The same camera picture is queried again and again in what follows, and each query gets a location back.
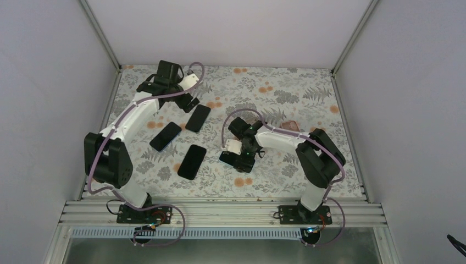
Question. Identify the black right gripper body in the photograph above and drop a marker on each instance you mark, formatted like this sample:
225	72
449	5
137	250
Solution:
249	159

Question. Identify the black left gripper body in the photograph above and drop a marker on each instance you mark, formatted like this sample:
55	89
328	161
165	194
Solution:
182	104

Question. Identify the pink phone case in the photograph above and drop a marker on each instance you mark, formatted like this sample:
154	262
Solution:
290	125

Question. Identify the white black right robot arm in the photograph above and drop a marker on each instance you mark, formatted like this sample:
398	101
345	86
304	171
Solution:
317	154

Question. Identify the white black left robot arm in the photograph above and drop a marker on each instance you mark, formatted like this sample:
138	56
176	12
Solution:
108	164

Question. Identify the black phone in black case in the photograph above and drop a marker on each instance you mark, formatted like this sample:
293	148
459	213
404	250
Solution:
192	162

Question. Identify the floral patterned table mat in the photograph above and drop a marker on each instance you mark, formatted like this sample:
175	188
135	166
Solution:
278	94

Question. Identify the black object at corner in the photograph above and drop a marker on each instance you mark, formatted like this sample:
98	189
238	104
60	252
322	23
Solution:
459	246

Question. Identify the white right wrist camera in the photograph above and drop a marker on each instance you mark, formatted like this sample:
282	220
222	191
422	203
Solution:
233	146

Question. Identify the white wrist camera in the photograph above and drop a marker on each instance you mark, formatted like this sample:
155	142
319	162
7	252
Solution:
189	81
233	146

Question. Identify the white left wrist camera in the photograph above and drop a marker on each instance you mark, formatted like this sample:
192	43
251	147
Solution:
189	81

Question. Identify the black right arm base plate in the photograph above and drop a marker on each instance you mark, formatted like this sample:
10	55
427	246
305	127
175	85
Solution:
295	214

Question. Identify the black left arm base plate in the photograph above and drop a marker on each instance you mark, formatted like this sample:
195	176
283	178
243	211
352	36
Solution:
158	215

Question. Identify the aluminium mounting rail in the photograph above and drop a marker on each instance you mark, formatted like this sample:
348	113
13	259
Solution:
238	212

